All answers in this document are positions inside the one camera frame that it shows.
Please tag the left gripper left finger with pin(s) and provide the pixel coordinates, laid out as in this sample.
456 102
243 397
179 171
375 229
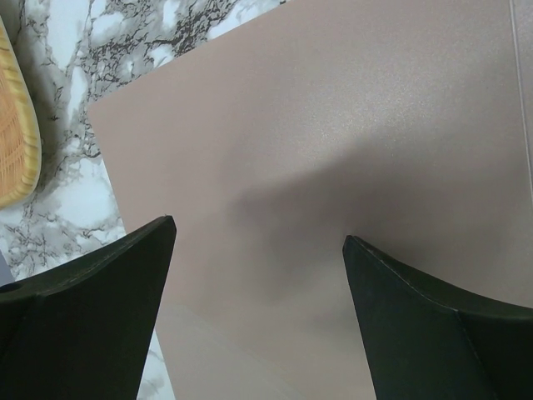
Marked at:
82 330

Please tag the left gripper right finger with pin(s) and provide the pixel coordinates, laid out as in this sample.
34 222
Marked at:
425 338

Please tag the pink folder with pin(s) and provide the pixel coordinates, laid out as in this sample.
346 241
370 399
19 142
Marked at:
407 124

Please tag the orange woven mat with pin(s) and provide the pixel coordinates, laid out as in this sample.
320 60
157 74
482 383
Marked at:
21 146

